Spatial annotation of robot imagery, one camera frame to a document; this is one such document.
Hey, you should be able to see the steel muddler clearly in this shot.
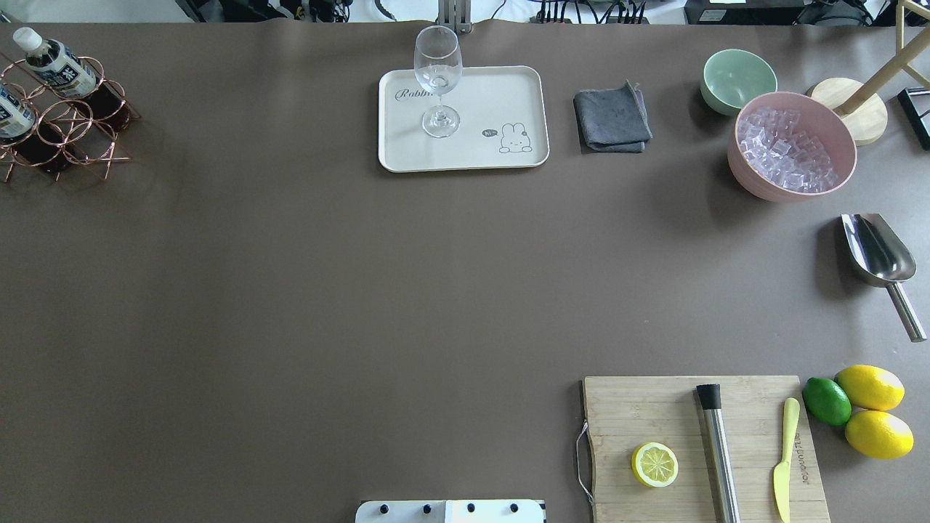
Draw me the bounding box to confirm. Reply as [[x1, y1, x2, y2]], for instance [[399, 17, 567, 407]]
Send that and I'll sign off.
[[695, 384, 742, 522]]

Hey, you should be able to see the wooden glass stand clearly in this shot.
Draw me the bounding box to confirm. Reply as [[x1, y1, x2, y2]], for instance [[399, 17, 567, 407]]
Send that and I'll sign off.
[[807, 1, 929, 146]]

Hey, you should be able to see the grey folded cloth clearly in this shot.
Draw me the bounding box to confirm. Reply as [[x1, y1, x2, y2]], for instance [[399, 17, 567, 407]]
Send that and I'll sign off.
[[573, 82, 653, 153]]

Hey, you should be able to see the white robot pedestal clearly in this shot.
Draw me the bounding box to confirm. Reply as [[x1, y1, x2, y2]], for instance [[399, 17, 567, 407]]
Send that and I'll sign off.
[[355, 499, 547, 522]]

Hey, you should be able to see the green bowl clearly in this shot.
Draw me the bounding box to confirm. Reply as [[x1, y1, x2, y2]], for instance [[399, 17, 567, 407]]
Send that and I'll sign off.
[[700, 49, 778, 115]]

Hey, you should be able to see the metal ice scoop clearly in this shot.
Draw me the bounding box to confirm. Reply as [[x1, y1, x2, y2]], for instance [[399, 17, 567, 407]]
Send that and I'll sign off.
[[840, 213, 928, 342]]

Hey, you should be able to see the yellow plastic knife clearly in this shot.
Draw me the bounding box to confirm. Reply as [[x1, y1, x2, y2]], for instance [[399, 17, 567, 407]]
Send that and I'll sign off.
[[772, 397, 800, 522]]

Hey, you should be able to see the pink bowl with ice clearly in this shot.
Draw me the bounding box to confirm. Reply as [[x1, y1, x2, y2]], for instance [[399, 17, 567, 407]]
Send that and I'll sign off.
[[727, 92, 857, 203]]

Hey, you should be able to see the cream rabbit tray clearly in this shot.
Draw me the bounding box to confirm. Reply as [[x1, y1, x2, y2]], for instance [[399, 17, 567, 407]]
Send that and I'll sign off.
[[378, 65, 549, 173]]

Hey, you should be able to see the wooden cutting board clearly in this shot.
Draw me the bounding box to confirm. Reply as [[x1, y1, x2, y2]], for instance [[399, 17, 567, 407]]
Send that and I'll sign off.
[[582, 376, 801, 522]]

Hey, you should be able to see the tea bottle middle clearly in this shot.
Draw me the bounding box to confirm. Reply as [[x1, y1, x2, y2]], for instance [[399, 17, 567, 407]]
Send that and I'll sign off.
[[1, 84, 70, 174]]

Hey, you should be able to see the tea bottle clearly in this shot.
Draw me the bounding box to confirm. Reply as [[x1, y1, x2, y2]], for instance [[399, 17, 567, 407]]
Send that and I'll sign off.
[[1, 84, 70, 174], [13, 27, 131, 134]]

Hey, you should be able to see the lemon near board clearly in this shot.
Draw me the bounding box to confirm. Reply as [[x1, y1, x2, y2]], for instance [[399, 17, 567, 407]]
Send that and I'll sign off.
[[834, 364, 905, 411]]

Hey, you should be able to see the tea bottle top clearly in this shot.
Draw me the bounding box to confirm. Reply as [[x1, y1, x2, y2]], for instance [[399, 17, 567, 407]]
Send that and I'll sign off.
[[13, 27, 131, 134]]

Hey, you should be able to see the clear wine glass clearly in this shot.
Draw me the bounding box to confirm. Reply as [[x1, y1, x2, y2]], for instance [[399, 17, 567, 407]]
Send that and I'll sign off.
[[414, 25, 463, 139]]

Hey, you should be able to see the green lime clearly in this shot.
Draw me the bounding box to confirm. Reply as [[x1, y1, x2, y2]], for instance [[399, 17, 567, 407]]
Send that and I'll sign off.
[[801, 377, 852, 426]]

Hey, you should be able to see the half lemon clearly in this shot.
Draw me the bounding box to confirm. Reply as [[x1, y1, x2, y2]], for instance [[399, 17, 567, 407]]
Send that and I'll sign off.
[[631, 442, 679, 488]]

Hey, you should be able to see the copper wire bottle basket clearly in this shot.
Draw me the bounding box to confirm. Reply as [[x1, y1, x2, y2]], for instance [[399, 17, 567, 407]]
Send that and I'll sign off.
[[2, 52, 142, 185]]

